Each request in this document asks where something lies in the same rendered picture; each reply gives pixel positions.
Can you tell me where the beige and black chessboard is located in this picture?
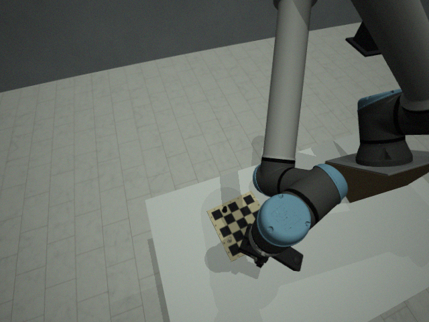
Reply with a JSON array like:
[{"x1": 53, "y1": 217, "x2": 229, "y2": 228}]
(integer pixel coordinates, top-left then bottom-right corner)
[{"x1": 207, "y1": 191, "x2": 261, "y2": 262}]

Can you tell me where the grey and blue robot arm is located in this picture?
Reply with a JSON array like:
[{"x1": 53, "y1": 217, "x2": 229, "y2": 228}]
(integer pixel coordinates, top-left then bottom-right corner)
[{"x1": 249, "y1": 0, "x2": 429, "y2": 272}]

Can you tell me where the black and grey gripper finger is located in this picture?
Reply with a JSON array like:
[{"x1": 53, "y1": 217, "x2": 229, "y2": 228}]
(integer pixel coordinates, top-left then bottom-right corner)
[{"x1": 249, "y1": 255, "x2": 264, "y2": 268}]

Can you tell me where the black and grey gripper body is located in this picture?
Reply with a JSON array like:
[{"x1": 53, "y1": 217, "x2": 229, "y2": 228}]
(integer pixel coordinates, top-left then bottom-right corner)
[{"x1": 238, "y1": 224, "x2": 269, "y2": 263}]

